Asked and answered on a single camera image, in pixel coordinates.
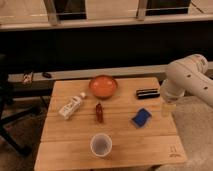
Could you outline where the blue sponge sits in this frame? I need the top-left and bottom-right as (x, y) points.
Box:
(131, 108), (152, 127)

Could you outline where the small black object on ledge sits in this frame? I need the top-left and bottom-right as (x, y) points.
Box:
(42, 72), (52, 79)

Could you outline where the red pepper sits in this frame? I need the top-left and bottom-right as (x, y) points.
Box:
(96, 103), (103, 123)

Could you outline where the white bottle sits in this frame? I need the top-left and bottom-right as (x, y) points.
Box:
(59, 92), (86, 120)

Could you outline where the orange bowl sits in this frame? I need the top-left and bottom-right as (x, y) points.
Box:
(89, 75), (118, 99)

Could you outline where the wooden table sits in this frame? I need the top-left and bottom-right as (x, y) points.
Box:
(34, 77), (187, 171)

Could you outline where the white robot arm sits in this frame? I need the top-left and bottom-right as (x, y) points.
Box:
(160, 54), (213, 108)

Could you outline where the clear plastic cup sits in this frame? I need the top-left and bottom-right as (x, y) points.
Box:
(90, 133), (112, 158)

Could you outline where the striped object on ledge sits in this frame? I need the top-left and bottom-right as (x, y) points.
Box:
(22, 72), (33, 85)

